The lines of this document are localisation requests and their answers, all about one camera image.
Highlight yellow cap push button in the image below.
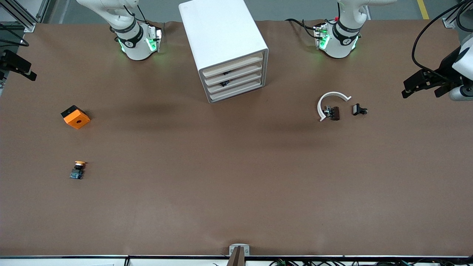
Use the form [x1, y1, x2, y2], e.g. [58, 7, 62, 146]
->
[69, 160, 87, 180]

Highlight white drawer cabinet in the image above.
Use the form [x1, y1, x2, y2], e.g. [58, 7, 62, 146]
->
[178, 0, 269, 104]

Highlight orange and black box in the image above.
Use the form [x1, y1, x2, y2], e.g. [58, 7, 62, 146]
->
[61, 105, 91, 130]

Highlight small brown black component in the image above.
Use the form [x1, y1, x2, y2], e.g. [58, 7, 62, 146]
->
[323, 106, 340, 121]

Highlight brown table mat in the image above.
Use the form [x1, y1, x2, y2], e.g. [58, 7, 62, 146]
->
[0, 19, 473, 257]

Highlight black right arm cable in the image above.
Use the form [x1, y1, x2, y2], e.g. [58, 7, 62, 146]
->
[0, 23, 30, 47]

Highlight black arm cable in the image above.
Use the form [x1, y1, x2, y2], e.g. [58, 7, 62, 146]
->
[0, 23, 30, 47]
[412, 0, 473, 80]

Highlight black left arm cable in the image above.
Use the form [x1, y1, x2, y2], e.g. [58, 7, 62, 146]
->
[412, 0, 473, 80]

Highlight aluminium frame profile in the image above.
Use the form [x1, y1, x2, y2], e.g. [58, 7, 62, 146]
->
[442, 0, 473, 29]
[0, 0, 50, 33]

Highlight white curved plastic ring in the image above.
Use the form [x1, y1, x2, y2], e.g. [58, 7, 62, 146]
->
[317, 91, 352, 122]

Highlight black base power cable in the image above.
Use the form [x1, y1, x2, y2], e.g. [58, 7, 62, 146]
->
[286, 18, 319, 39]

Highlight grey metal bracket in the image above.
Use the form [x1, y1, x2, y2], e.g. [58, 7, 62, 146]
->
[229, 244, 250, 256]

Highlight dark brown post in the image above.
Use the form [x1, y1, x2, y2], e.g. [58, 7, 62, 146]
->
[227, 246, 245, 266]

